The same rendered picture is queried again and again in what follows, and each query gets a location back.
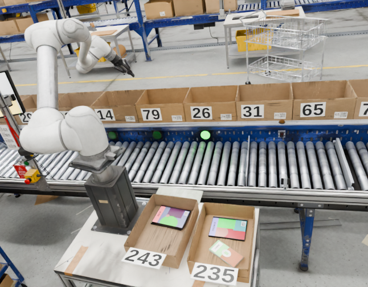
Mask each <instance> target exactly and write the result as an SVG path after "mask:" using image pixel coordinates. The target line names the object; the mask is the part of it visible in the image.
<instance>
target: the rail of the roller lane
mask: <svg viewBox="0 0 368 287"><path fill-rule="evenodd" d="M24 180H26V179H18V178H0V188H9V189H22V190H37V189H36V187H35V185H34V183H30V184H25V182H24ZM46 181H47V183H48V185H49V187H50V189H51V191H70V192H87V191H86V189H85V187H84V183H85V181H66V180H49V179H46ZM131 184H132V187H133V191H134V194H135V195H153V194H156V192H157V190H158V188H159V187H167V188H179V189H186V190H198V191H203V194H202V198H216V199H240V200H264V201H277V202H301V203H325V204H349V205H362V206H368V191H349V190H317V189H301V188H287V190H286V191H283V188H270V187H238V186H207V185H191V184H159V183H131Z"/></svg>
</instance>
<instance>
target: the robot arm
mask: <svg viewBox="0 0 368 287"><path fill-rule="evenodd" d="M24 38H25V41H26V43H27V44H28V45H29V46H30V47H31V48H33V49H34V50H35V51H36V53H37V111H36V112H34V113H33V114H32V115H31V118H30V121H29V123H28V125H26V126H25V127H24V128H23V129H22V131H21V133H20V136H19V140H20V143H21V145H22V147H23V148H24V149H25V150H27V151H29V152H31V153H34V154H54V153H60V152H64V151H67V150H73V151H78V152H79V156H78V157H76V158H75V159H74V160H73V164H80V165H84V166H89V167H93V168H95V169H96V170H98V169H101V168H102V166H103V165H104V164H105V163H106V162H107V161H108V160H116V159H117V155H116V153H117V152H118V151H120V148H119V147H118V146H110V145H109V143H108V139H107V134H106V132H105V129H104V126H103V123H102V122H101V120H100V118H99V116H98V115H97V114H96V112H95V111H94V110H93V109H91V108H89V107H87V106H78V107H75V108H73V109H71V110H70V111H69V112H68V113H67V114H66V116H65V119H64V116H63V115H62V114H61V113H60V112H59V104H58V59H57V54H58V53H59V51H60V49H61V47H62V45H64V44H70V43H74V42H81V46H80V51H79V57H78V61H77V63H76V69H77V70H78V71H79V72H80V73H87V72H89V71H90V70H91V69H92V68H93V67H94V66H95V65H96V64H97V62H98V61H99V60H100V59H101V58H102V57H104V58H105V59H107V61H109V62H111V63H112V64H113V65H114V66H113V69H116V70H118V71H120V72H122V73H127V74H129V75H131V76H132V77H134V73H133V72H132V71H131V70H130V65H129V64H128V62H127V61H126V58H123V59H122V58H120V57H119V56H118V55H117V54H116V52H115V51H114V50H113V49H112V48H110V46H109V44H108V43H107V42H106V41H104V40H103V39H102V38H100V37H99V36H97V35H93V36H91V34H90V32H89V29H88V28H87V27H86V25H85V24H84V23H82V22H81V21H79V20H77V19H75V18H67V19H59V20H47V21H44V22H39V23H36V24H33V25H31V26H30V27H28V28H27V29H26V30H25V32H24ZM123 61H124V62H125V63H126V65H127V66H126V65H125V64H124V63H123Z"/></svg>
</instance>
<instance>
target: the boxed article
mask: <svg viewBox="0 0 368 287"><path fill-rule="evenodd" d="M209 251H210V252H212V253H213V254H214V255H216V256H218V257H219V258H220V259H221V260H223V261H224V262H225V263H227V264H228V265H229V266H231V267H232V268H236V266H237V265H238V264H239V263H240V262H241V261H242V260H243V259H244V257H243V256H242V255H240V254H238V253H237V252H235V251H234V250H233V249H231V248H230V247H228V246H227V245H225V244H224V243H223V242H221V241H220V240H218V241H217V242H216V243H215V244H214V245H213V246H212V247H211V248H209Z"/></svg>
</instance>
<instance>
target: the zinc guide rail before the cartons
mask: <svg viewBox="0 0 368 287"><path fill-rule="evenodd" d="M354 124H368V119H361V120H294V121H285V123H284V124H280V123H279V121H227V122H160V123H126V124H103V126H104V127H105V128H139V127H183V126H268V125H354ZM25 126H26V125H19V128H20V129H23V128H24V127H25Z"/></svg>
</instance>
